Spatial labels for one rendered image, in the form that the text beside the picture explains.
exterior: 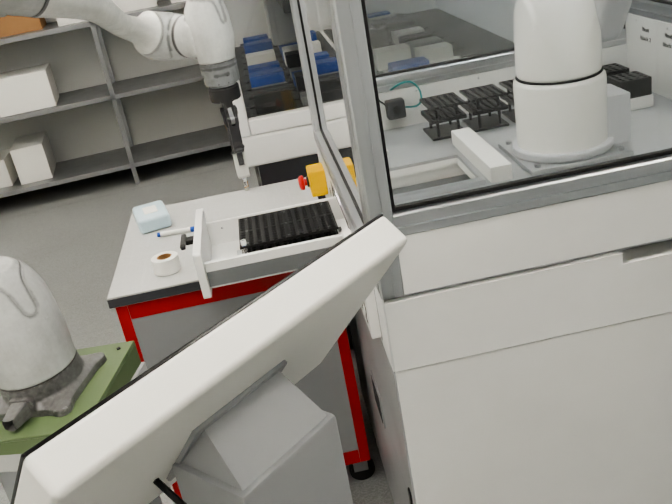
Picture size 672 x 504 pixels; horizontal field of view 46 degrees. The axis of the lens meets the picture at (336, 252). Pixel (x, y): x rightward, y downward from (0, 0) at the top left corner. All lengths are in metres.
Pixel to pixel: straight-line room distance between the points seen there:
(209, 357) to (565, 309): 0.80
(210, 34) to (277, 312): 1.15
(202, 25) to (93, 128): 4.15
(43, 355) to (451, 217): 0.77
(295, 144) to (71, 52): 3.49
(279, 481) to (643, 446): 0.94
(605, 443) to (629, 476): 0.10
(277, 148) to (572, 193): 1.44
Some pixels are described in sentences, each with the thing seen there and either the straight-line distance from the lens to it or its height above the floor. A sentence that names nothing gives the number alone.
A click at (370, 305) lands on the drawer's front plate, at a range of 1.43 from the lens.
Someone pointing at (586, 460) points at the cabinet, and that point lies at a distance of 1.65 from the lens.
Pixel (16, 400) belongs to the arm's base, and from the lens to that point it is 1.58.
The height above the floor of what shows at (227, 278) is 0.85.
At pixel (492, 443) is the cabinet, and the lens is 1.55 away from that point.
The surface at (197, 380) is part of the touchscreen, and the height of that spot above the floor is 1.18.
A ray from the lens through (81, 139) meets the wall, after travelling 6.04.
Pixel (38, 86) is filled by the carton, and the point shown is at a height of 0.76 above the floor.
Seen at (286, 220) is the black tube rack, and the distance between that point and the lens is 1.86.
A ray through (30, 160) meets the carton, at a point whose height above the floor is 0.30.
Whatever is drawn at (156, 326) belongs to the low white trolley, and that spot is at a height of 0.65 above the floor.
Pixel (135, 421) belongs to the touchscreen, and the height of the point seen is 1.18.
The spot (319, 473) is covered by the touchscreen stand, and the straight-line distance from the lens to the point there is 0.96.
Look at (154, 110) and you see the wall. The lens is 5.99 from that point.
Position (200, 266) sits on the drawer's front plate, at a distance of 1.72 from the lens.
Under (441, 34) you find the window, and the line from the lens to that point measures 1.24.
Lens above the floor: 1.57
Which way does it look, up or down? 24 degrees down
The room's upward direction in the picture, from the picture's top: 10 degrees counter-clockwise
